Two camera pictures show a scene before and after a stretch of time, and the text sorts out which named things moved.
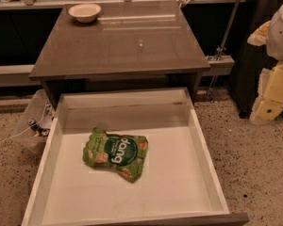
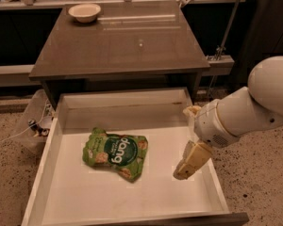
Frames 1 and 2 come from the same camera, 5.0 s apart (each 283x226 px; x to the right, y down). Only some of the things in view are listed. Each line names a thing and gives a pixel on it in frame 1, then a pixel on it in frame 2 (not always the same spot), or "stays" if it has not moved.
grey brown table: (133, 44) stays
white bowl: (85, 13) stays
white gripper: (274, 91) to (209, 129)
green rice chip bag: (124, 153) stays
